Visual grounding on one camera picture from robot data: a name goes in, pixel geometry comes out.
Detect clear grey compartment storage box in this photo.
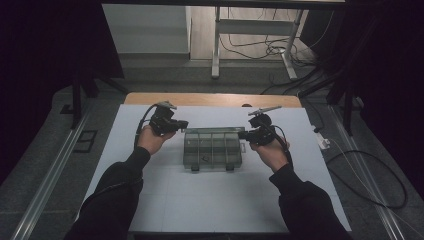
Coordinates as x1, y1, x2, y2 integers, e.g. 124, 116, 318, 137
181, 126, 248, 173

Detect white desk frame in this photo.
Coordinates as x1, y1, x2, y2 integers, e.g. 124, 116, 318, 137
211, 6, 306, 81

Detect metal floor rail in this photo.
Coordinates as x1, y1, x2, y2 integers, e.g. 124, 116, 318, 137
9, 108, 93, 240
328, 104, 407, 240

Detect thin white floor cable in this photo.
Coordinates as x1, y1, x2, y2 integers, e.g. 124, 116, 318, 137
328, 138, 424, 240

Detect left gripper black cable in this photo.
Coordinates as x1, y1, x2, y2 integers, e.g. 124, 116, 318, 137
133, 103, 158, 150

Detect person's right hand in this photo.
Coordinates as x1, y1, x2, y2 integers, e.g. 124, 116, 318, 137
249, 134, 291, 174

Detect person's left hand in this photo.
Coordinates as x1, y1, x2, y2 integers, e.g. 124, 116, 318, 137
137, 124, 177, 156

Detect black looped floor cable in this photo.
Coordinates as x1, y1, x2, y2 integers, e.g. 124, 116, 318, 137
324, 149, 409, 210

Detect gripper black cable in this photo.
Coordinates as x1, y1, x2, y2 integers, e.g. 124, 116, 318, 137
133, 103, 158, 150
262, 122, 295, 168

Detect black metal stand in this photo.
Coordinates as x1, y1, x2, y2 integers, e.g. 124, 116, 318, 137
297, 63, 365, 137
59, 63, 130, 130

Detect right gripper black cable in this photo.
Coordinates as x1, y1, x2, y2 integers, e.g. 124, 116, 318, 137
262, 122, 295, 168

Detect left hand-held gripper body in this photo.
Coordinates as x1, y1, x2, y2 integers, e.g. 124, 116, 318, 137
148, 100, 182, 137

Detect white table cover board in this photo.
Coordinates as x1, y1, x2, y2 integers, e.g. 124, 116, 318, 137
83, 104, 352, 234

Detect white cabinet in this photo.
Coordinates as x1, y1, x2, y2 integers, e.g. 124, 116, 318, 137
101, 3, 193, 55

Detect tangled black cables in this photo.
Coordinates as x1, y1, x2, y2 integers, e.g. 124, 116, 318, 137
219, 7, 322, 68

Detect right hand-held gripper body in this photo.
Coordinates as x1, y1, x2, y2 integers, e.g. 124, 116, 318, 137
245, 105, 283, 147

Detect wooden table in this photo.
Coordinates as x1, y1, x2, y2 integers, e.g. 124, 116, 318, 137
123, 92, 303, 109

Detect black floor socket plate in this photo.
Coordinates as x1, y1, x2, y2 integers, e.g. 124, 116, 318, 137
73, 129, 99, 154

